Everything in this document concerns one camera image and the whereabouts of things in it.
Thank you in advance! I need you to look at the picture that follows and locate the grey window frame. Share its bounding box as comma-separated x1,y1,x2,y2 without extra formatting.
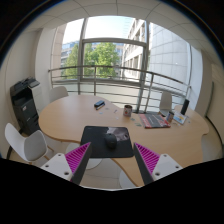
77,18,150,101

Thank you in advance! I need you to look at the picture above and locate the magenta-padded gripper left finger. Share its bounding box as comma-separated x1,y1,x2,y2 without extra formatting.
41,142,94,186

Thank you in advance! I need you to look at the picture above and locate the green tree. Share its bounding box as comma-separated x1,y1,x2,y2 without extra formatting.
63,42,120,80

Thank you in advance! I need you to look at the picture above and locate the black cylinder speaker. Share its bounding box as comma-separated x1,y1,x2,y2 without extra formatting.
180,98,191,116

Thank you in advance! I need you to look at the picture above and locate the red colourful magazine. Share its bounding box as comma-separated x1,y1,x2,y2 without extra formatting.
138,113,172,130

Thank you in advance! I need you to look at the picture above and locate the black computer mouse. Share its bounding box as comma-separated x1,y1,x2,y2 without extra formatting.
104,133,118,150

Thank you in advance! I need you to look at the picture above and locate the black and white printer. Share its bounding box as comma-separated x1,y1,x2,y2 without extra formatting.
9,76,44,136

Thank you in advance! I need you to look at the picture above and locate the black printed mouse pad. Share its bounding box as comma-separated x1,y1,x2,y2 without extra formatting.
80,125,135,159

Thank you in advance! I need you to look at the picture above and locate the grey metal railing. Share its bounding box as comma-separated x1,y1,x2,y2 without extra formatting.
47,65,193,114

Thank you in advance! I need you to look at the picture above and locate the white chair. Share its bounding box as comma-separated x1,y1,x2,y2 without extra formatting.
158,91,174,116
4,122,55,165
48,85,70,104

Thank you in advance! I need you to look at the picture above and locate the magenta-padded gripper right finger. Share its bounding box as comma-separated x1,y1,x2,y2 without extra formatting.
132,142,184,186

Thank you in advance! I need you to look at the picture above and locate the light illustrated booklet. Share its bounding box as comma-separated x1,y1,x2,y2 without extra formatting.
173,111,189,126

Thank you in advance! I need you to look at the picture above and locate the white mug with red print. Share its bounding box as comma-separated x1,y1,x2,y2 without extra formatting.
165,110,175,124

